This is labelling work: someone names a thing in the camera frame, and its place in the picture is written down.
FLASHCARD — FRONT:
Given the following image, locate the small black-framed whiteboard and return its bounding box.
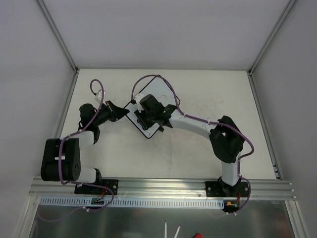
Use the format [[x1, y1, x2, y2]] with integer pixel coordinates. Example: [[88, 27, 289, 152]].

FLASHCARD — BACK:
[[124, 77, 180, 139]]

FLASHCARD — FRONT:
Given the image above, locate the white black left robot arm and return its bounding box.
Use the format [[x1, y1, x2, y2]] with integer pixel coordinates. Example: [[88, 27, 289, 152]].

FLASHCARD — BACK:
[[40, 101, 129, 193]]

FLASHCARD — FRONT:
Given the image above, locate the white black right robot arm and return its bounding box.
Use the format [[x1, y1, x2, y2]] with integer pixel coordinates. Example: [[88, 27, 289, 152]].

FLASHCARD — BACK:
[[134, 93, 245, 196]]

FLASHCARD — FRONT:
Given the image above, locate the white stick left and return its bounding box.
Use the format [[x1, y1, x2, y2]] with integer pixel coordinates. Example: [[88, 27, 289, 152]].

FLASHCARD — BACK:
[[164, 220, 167, 238]]

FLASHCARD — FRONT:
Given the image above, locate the white stick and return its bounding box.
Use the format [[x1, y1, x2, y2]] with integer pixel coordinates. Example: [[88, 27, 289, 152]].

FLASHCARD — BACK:
[[173, 225, 181, 238], [164, 220, 167, 238]]

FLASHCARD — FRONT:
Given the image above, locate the white stick right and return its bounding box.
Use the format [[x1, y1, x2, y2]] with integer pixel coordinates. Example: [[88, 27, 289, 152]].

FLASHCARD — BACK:
[[173, 225, 181, 238]]

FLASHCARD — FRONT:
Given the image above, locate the red object at bottom edge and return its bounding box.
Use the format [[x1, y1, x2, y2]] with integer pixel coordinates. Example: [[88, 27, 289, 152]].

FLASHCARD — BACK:
[[193, 233, 203, 238]]

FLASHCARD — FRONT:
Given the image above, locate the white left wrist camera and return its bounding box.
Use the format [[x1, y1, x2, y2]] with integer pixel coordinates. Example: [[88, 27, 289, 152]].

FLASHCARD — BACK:
[[95, 89, 105, 103]]

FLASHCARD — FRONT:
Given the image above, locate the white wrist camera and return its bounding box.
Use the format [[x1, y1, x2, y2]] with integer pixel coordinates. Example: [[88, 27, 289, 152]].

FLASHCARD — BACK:
[[95, 89, 105, 103], [131, 93, 145, 112]]

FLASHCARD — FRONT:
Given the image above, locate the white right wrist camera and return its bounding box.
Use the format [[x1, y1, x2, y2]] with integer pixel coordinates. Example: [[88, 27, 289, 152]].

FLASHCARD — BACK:
[[131, 93, 145, 112]]

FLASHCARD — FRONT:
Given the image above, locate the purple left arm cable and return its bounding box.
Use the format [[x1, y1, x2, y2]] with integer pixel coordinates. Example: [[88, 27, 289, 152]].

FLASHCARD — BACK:
[[37, 79, 115, 222]]

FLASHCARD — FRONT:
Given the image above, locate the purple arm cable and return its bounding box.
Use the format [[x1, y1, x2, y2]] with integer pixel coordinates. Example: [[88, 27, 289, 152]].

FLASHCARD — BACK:
[[37, 79, 115, 222], [130, 74, 256, 216]]

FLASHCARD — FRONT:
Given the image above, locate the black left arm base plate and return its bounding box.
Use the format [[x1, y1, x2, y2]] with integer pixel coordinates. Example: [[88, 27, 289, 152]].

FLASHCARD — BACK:
[[74, 178, 119, 195]]

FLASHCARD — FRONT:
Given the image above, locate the white slotted cable duct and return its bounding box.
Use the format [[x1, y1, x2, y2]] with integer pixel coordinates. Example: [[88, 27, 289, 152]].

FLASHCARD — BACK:
[[39, 196, 224, 209]]

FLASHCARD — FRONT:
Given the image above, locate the aluminium mounting rail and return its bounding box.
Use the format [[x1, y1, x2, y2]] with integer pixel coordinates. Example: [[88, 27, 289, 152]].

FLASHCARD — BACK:
[[28, 177, 297, 200]]

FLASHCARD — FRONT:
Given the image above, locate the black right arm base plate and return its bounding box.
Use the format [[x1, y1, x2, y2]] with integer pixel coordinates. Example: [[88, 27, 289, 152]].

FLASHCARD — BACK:
[[205, 180, 250, 197]]

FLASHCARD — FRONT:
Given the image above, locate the left aluminium frame post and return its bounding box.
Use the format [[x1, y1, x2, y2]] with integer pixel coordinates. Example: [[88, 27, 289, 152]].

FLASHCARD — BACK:
[[35, 0, 78, 73]]

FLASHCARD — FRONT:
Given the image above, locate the aluminium frame post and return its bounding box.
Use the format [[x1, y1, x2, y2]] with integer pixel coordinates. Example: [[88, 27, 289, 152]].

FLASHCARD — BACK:
[[35, 0, 78, 73], [248, 0, 298, 75]]

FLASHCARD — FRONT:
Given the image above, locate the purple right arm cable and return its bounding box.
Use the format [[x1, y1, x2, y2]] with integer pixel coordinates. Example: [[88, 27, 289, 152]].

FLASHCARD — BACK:
[[130, 74, 256, 216]]

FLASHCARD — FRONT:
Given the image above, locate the right aluminium frame post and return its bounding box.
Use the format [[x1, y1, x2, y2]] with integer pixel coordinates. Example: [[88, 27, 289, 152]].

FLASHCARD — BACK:
[[248, 0, 298, 75]]

